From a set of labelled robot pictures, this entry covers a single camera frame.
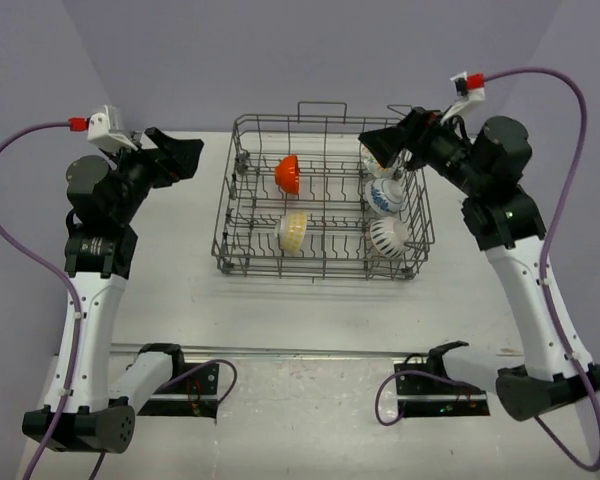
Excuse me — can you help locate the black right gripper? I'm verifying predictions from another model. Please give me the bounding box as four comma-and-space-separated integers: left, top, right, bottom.
360, 106, 488, 196

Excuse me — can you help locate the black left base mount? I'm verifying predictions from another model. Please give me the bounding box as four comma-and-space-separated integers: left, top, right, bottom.
136, 343, 220, 419

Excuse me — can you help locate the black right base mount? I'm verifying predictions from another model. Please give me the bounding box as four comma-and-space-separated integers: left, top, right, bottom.
393, 353, 491, 418

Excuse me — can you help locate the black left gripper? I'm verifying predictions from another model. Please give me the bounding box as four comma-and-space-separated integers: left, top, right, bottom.
99, 127, 202, 224

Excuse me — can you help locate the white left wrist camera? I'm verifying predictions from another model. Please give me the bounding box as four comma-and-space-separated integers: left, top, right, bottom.
87, 105, 137, 154

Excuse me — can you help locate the white blue striped bowl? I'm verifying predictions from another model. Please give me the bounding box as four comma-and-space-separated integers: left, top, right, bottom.
369, 217, 411, 259

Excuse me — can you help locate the orange bowl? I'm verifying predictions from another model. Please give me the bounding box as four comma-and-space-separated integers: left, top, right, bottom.
274, 155, 300, 195

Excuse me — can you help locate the white floral bowl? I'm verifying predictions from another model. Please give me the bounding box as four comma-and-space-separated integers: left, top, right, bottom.
361, 145, 399, 179

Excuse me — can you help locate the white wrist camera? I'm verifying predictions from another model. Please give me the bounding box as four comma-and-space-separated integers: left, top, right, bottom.
441, 71, 486, 123
87, 105, 137, 154

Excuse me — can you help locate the white blue flower bowl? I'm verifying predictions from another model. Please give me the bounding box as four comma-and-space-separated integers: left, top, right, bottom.
364, 178, 404, 217

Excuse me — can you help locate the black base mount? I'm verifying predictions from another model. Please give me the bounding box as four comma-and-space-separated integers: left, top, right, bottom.
136, 343, 220, 419
393, 353, 491, 418

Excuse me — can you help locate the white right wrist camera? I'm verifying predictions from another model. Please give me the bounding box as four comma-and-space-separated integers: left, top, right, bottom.
441, 71, 486, 123

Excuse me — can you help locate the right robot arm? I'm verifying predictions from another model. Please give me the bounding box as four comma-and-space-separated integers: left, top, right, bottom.
358, 107, 600, 421

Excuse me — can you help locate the grey wire dish rack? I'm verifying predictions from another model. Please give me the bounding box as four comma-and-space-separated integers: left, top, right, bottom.
211, 102, 435, 280

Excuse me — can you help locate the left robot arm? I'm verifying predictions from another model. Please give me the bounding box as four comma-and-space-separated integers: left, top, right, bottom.
22, 128, 204, 454

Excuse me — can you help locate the yellow checkered bowl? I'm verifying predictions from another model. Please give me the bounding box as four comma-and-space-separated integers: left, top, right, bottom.
275, 211, 308, 255

